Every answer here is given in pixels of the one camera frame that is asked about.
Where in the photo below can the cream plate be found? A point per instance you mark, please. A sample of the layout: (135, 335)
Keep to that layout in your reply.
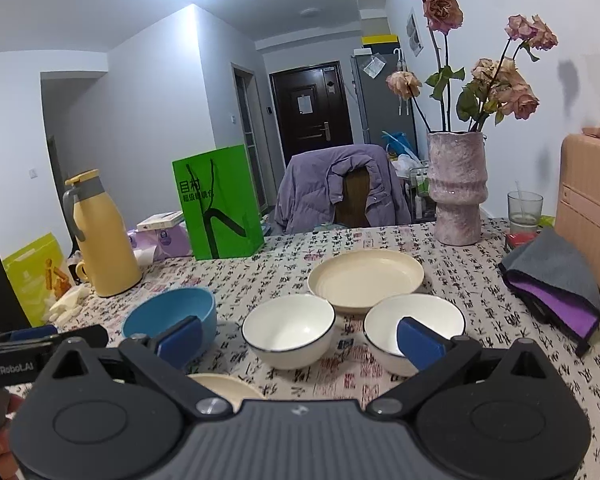
(365, 275)
(225, 387)

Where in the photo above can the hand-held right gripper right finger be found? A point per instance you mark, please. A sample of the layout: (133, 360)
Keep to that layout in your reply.
(420, 342)

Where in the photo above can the bunch of dried roses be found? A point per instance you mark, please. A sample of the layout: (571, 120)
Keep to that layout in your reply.
(442, 7)

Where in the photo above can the glass cup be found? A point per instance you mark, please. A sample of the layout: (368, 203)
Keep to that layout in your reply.
(525, 210)

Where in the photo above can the white rubber gloves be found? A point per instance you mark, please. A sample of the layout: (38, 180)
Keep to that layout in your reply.
(67, 305)

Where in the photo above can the yellow mug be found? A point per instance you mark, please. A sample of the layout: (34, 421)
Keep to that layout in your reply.
(82, 272)

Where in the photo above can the grey interior door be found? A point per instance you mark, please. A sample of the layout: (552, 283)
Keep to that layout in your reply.
(247, 135)

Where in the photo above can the green packet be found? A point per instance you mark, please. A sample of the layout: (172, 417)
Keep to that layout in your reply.
(546, 221)

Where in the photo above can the white door notice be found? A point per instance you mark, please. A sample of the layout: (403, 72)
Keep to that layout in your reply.
(305, 104)

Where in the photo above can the white paper sheet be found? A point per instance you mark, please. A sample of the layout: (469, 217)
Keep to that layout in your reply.
(374, 68)

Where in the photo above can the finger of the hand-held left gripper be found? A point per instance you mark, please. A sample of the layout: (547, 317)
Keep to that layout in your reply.
(75, 340)
(30, 332)

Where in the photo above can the grey refrigerator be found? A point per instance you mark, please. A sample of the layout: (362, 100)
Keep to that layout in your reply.
(380, 110)

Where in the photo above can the red box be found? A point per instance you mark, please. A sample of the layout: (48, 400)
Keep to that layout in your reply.
(520, 241)

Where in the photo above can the blue bowl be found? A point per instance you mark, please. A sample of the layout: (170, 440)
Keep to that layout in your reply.
(170, 305)

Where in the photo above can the bottle rack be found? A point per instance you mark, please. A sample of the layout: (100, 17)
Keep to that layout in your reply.
(420, 185)

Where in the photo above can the blue plastic bag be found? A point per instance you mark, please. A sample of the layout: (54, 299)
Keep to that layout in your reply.
(397, 140)

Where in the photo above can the yellow-green snack box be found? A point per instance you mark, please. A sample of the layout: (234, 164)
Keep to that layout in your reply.
(30, 280)

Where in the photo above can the white plastic bag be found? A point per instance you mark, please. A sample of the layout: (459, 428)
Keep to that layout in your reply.
(407, 162)

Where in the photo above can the purple jacket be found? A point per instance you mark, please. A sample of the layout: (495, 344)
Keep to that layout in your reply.
(305, 190)

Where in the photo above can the white bowl black rim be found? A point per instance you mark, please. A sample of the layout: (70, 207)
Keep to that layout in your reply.
(290, 330)
(430, 310)

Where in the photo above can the yellow box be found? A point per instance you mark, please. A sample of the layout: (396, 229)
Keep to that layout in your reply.
(380, 40)

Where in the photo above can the patterned seat cushion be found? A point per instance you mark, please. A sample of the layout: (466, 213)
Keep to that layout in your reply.
(330, 227)

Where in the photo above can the wooden chair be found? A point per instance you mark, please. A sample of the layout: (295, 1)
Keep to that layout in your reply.
(352, 200)

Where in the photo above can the dark entrance door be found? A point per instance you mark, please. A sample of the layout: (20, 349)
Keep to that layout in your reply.
(310, 130)

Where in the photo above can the white flat box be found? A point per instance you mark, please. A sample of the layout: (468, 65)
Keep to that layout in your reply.
(160, 220)

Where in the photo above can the white umbrella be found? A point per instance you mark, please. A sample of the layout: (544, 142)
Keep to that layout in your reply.
(402, 85)

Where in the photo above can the yellow thermos jug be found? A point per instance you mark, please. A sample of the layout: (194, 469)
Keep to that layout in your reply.
(107, 250)

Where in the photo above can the purple tissue pack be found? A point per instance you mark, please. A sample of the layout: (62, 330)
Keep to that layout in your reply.
(165, 242)

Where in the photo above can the grey purple cloth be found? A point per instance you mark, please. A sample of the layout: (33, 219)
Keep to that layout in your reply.
(550, 265)

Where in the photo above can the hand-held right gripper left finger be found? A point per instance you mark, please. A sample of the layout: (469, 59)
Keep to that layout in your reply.
(180, 342)

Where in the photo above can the wall picture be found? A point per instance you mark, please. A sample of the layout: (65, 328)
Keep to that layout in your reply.
(415, 32)

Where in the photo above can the green paper bag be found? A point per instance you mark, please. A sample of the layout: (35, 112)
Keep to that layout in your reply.
(230, 195)

